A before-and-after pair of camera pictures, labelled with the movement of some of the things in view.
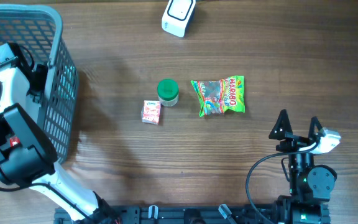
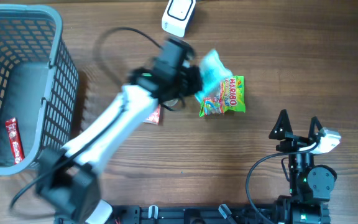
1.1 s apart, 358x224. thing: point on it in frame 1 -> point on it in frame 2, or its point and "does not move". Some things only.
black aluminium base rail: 178,214 does not move
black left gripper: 37,94 -> 194,84
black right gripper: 294,142 does not move
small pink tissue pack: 150,112 does not move
